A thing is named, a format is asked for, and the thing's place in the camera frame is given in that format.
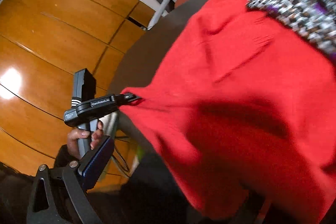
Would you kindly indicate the person's left hand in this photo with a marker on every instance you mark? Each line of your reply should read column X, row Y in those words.
column 75, row 134

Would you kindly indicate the wooden cabinet wall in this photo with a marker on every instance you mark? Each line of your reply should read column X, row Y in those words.
column 43, row 43

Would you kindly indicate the red knit sweater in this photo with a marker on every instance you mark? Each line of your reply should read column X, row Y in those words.
column 241, row 103

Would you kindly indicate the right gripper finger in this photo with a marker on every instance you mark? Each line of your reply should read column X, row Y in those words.
column 59, row 195

